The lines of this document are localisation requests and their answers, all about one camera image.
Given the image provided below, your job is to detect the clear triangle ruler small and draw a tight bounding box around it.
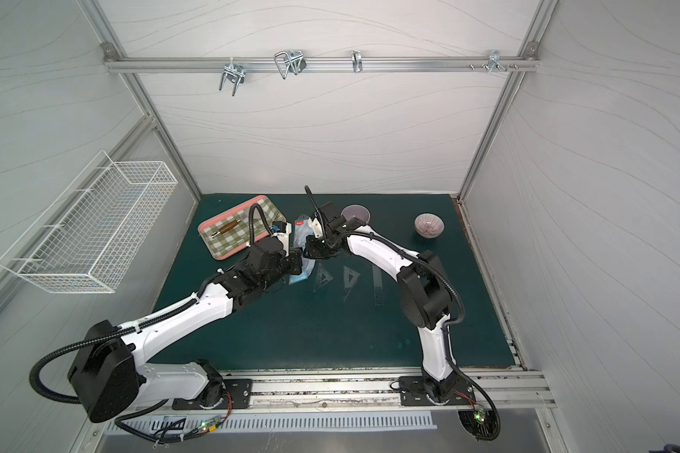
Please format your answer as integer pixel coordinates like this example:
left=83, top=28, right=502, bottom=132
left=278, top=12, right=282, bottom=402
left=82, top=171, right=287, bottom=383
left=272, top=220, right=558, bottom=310
left=343, top=266, right=360, bottom=302

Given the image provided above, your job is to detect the clear triangle ruler large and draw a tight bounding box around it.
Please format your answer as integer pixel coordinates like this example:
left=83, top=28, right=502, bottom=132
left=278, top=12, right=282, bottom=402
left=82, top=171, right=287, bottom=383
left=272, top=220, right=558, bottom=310
left=313, top=262, right=334, bottom=293

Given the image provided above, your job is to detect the clear straight ruler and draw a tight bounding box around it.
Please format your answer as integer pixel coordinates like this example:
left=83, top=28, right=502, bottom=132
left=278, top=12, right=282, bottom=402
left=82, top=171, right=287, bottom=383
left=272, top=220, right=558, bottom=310
left=372, top=265, right=385, bottom=307

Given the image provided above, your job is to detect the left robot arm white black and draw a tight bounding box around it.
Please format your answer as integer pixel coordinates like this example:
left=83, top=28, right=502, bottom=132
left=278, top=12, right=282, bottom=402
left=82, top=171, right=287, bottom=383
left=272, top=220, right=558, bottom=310
left=68, top=237, right=302, bottom=423

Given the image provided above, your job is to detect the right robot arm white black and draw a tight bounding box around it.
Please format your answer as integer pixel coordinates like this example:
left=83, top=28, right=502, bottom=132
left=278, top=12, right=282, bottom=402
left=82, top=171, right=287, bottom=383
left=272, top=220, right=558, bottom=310
left=303, top=201, right=460, bottom=405

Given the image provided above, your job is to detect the pink bowl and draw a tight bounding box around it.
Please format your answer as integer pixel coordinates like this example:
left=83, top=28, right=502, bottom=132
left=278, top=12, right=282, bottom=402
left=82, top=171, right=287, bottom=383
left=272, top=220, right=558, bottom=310
left=341, top=204, right=371, bottom=225

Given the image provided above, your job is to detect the green checkered cloth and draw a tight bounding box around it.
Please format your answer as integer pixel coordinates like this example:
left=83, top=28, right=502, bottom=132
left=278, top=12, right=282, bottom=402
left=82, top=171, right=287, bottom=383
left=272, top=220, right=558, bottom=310
left=202, top=199, right=283, bottom=257

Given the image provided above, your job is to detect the pink tray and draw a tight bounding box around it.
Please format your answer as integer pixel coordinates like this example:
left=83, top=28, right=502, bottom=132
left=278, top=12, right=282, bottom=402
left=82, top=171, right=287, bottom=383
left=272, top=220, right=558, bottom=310
left=197, top=194, right=288, bottom=262

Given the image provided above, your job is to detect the striped ceramic bowl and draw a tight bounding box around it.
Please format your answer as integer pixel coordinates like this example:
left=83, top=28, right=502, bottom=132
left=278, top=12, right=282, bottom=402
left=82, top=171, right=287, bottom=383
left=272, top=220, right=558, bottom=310
left=414, top=213, right=445, bottom=239

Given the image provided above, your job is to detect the white vent strip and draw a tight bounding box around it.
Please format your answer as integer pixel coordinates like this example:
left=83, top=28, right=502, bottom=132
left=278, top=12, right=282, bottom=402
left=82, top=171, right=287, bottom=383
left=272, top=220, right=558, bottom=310
left=126, top=411, right=437, bottom=435

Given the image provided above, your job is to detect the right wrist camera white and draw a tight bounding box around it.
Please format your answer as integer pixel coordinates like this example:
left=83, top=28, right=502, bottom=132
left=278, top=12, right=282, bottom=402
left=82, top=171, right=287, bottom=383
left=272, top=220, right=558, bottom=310
left=309, top=218, right=325, bottom=239

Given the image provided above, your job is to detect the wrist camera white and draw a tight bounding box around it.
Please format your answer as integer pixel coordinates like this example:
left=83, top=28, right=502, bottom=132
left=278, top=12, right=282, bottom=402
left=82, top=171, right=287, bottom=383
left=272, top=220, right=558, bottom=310
left=309, top=218, right=325, bottom=239
left=271, top=220, right=292, bottom=255

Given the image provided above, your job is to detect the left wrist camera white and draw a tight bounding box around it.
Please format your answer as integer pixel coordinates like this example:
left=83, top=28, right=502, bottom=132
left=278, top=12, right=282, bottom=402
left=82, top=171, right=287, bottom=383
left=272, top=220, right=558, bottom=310
left=271, top=220, right=292, bottom=255

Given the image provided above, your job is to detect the wooden handled spatula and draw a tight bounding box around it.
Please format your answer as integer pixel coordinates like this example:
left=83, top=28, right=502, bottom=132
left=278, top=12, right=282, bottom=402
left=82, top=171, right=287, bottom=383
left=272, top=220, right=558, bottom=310
left=211, top=219, right=241, bottom=238

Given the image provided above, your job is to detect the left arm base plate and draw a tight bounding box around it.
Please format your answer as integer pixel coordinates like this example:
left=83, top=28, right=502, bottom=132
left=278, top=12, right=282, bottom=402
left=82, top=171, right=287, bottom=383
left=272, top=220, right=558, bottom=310
left=171, top=379, right=253, bottom=411

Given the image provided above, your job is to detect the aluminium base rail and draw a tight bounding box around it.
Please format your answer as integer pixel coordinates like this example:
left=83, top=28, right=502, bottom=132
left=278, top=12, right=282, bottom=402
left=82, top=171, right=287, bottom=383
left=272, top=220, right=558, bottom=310
left=223, top=368, right=556, bottom=413

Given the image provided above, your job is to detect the metal bracket clip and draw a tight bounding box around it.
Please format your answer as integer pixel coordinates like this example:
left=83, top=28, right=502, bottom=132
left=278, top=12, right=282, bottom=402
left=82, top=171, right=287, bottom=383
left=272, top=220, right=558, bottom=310
left=351, top=50, right=363, bottom=74

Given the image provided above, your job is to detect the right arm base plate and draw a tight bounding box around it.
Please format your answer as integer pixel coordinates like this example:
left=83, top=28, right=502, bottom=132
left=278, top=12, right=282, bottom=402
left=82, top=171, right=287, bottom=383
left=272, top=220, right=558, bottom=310
left=389, top=374, right=477, bottom=407

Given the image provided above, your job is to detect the white wire basket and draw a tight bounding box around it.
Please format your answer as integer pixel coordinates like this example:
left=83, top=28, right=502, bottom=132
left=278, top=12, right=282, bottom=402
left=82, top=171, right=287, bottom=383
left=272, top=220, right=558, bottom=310
left=0, top=151, right=178, bottom=294

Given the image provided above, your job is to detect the left black corrugated cable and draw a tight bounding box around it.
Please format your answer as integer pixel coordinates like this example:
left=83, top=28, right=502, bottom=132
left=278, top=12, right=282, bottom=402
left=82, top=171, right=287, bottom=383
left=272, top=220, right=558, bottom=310
left=28, top=293, right=199, bottom=406

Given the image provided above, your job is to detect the black corrugated cable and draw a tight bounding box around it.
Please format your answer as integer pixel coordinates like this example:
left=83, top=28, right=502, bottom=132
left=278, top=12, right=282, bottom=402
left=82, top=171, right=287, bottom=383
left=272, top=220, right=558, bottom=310
left=28, top=293, right=199, bottom=406
left=304, top=185, right=502, bottom=442

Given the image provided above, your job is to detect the metal bracket right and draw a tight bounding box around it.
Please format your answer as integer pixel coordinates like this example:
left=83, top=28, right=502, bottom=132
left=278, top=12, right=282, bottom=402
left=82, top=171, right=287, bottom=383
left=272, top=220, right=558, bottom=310
left=468, top=50, right=519, bottom=74

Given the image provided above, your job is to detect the aluminium top rail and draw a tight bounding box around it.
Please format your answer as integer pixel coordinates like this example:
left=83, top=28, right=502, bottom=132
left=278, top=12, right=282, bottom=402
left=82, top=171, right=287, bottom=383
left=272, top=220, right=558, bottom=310
left=105, top=54, right=541, bottom=75

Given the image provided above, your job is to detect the right black corrugated cable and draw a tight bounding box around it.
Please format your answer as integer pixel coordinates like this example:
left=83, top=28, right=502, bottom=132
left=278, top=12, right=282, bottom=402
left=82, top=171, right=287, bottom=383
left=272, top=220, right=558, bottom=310
left=304, top=185, right=502, bottom=442

